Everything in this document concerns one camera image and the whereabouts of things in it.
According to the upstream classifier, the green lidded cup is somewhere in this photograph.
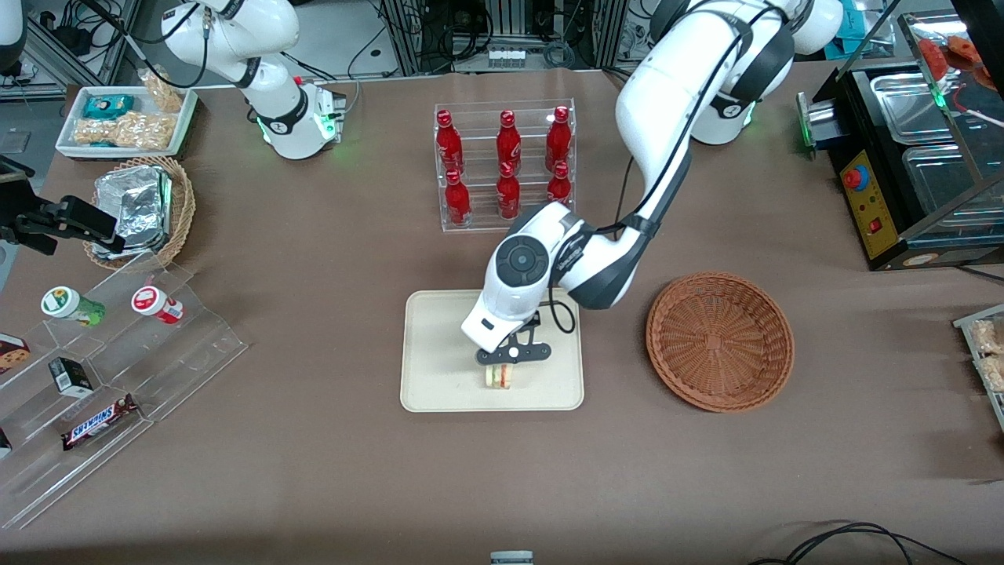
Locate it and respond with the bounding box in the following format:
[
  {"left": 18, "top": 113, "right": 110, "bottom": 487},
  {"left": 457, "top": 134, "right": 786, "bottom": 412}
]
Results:
[{"left": 41, "top": 286, "right": 107, "bottom": 328}]

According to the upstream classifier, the clear acrylic stepped stand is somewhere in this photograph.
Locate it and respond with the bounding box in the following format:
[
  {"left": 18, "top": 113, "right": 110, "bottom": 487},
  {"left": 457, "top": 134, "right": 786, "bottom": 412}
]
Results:
[{"left": 0, "top": 257, "right": 249, "bottom": 531}]

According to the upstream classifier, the black floor cable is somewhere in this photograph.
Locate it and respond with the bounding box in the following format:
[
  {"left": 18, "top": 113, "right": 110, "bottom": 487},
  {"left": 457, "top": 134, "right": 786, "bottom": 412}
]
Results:
[{"left": 748, "top": 521, "right": 970, "bottom": 565}]

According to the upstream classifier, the orange fried food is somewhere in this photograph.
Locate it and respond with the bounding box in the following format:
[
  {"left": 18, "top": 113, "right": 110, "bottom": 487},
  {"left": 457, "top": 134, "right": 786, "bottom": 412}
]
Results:
[{"left": 918, "top": 33, "right": 991, "bottom": 75}]

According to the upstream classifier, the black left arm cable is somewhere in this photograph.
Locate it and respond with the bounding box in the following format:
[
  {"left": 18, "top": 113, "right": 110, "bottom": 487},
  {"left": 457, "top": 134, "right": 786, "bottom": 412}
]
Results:
[{"left": 547, "top": 6, "right": 785, "bottom": 335}]

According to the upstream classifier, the silver metal cylinder knob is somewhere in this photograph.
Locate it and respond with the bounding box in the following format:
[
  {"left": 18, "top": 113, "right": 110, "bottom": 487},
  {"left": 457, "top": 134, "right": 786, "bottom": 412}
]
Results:
[{"left": 796, "top": 92, "right": 837, "bottom": 151}]

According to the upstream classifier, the red lidded cup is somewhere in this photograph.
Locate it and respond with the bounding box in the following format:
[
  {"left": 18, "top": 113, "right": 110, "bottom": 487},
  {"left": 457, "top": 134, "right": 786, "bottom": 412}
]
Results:
[{"left": 131, "top": 286, "right": 186, "bottom": 325}]

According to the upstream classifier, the small black box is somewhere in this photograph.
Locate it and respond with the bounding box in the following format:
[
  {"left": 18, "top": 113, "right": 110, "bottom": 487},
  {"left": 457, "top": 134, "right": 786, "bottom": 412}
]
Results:
[{"left": 48, "top": 357, "right": 95, "bottom": 398}]

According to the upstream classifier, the snickers chocolate bar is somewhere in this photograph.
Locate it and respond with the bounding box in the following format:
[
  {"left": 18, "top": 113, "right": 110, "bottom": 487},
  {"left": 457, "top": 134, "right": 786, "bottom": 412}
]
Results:
[{"left": 61, "top": 394, "right": 141, "bottom": 452}]

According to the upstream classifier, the large clear peanut snack bag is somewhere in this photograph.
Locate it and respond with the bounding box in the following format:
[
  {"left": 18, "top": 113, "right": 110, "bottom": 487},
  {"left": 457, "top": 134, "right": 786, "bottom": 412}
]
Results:
[{"left": 72, "top": 111, "right": 178, "bottom": 151}]

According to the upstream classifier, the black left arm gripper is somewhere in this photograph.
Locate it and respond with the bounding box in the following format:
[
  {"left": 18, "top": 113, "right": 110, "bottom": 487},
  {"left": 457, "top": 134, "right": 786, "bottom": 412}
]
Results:
[{"left": 474, "top": 312, "right": 554, "bottom": 377}]

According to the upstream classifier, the teal snack packet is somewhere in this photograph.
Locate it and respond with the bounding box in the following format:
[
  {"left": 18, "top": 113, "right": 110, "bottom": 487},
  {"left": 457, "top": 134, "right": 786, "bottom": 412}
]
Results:
[{"left": 82, "top": 94, "right": 136, "bottom": 121}]

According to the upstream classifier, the small clear peanut snack bag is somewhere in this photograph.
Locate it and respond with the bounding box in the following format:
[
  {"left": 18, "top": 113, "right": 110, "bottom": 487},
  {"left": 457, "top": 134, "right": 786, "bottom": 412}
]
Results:
[{"left": 139, "top": 68, "right": 186, "bottom": 114}]

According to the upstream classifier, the black food warmer machine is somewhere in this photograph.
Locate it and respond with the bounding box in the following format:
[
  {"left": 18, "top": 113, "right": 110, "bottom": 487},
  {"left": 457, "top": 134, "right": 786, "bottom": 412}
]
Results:
[{"left": 812, "top": 9, "right": 1004, "bottom": 272}]

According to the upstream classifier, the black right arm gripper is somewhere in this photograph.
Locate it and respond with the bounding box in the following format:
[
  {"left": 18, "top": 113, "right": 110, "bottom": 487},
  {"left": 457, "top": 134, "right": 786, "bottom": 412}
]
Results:
[{"left": 0, "top": 155, "right": 127, "bottom": 256}]

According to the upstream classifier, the red cola bottle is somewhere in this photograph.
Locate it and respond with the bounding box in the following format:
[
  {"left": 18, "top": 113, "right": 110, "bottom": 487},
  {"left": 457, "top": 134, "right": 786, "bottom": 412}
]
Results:
[
  {"left": 436, "top": 110, "right": 464, "bottom": 175},
  {"left": 444, "top": 169, "right": 473, "bottom": 228},
  {"left": 546, "top": 161, "right": 573, "bottom": 208},
  {"left": 496, "top": 161, "right": 522, "bottom": 221},
  {"left": 545, "top": 106, "right": 573, "bottom": 167},
  {"left": 496, "top": 110, "right": 522, "bottom": 167}
]

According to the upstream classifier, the grey edge tray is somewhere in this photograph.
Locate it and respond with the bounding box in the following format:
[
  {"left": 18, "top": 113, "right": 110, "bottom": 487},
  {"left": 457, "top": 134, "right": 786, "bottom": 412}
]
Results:
[{"left": 953, "top": 304, "right": 1004, "bottom": 434}]

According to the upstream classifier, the clear acrylic bottle rack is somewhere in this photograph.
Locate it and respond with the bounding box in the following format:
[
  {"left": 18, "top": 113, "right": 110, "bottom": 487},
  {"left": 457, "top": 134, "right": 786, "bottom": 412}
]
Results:
[{"left": 434, "top": 99, "right": 577, "bottom": 233}]

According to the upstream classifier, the cream plastic tray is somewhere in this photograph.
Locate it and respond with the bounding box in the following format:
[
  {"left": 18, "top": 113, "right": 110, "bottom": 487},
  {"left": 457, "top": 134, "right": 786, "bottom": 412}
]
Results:
[{"left": 400, "top": 288, "right": 585, "bottom": 413}]

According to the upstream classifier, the brown cookie box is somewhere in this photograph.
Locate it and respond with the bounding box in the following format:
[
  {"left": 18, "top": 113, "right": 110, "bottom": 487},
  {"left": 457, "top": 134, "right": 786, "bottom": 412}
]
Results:
[{"left": 0, "top": 334, "right": 32, "bottom": 376}]

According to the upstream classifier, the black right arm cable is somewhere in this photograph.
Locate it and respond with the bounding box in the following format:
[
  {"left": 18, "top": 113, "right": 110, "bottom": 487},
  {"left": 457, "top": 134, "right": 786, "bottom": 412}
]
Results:
[{"left": 75, "top": 0, "right": 209, "bottom": 89}]

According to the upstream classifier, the white rectangular snack tray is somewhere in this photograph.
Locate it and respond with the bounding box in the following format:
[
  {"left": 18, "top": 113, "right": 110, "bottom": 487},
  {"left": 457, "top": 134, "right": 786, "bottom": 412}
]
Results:
[{"left": 55, "top": 85, "right": 199, "bottom": 162}]

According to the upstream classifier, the round brown wicker basket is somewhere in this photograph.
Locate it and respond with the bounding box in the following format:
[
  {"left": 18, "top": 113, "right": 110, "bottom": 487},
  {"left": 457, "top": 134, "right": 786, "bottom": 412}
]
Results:
[{"left": 646, "top": 272, "right": 795, "bottom": 414}]

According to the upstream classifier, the tan wicker basket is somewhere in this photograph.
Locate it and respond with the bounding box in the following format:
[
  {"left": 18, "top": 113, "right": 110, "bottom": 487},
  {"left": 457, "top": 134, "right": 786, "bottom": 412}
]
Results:
[{"left": 82, "top": 155, "right": 197, "bottom": 272}]

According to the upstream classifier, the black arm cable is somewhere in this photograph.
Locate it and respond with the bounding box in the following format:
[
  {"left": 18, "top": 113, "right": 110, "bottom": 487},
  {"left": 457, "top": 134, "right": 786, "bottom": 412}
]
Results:
[
  {"left": 547, "top": 6, "right": 785, "bottom": 335},
  {"left": 75, "top": 0, "right": 209, "bottom": 89}
]

